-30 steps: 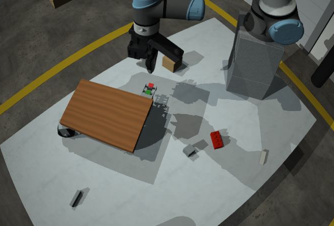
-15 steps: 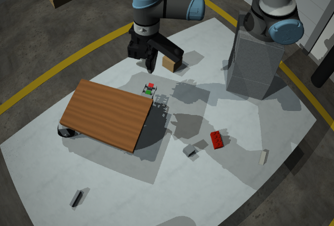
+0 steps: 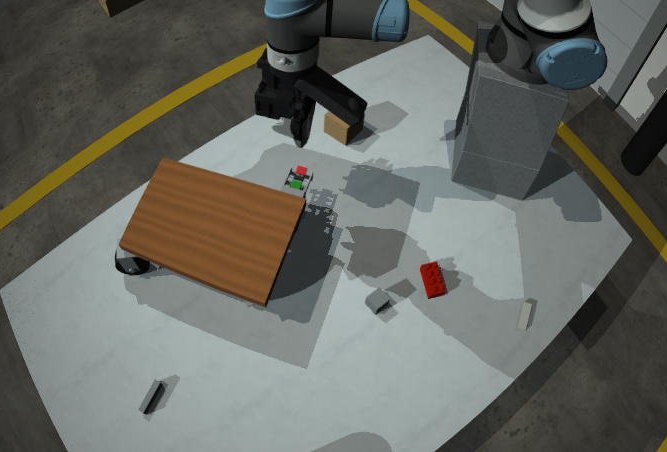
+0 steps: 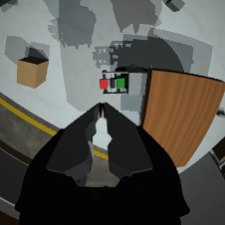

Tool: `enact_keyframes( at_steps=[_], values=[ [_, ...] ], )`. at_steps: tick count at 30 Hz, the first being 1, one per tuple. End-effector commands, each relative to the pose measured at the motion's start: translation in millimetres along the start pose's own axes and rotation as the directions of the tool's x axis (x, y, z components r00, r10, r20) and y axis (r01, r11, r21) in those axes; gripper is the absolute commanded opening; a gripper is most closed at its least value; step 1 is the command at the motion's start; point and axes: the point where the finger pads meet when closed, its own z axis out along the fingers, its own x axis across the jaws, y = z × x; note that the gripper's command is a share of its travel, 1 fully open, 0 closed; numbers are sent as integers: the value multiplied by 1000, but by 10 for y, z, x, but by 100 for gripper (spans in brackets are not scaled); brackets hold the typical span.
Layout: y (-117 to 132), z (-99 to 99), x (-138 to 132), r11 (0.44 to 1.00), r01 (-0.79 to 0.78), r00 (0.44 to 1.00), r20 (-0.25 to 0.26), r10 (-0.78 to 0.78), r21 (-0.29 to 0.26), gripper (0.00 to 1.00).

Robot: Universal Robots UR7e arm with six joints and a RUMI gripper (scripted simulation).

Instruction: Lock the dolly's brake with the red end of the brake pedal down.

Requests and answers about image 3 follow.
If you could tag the black rectangular bar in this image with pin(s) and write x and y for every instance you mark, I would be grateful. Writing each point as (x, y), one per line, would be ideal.
(150, 397)

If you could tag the brown cardboard box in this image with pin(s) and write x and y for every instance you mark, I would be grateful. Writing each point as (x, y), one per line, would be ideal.
(339, 130)

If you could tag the red toy brick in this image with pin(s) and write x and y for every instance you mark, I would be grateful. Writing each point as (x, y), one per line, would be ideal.
(432, 280)

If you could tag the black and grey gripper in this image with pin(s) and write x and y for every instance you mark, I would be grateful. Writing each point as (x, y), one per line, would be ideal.
(278, 98)

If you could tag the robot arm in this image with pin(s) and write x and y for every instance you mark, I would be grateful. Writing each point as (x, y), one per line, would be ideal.
(568, 55)

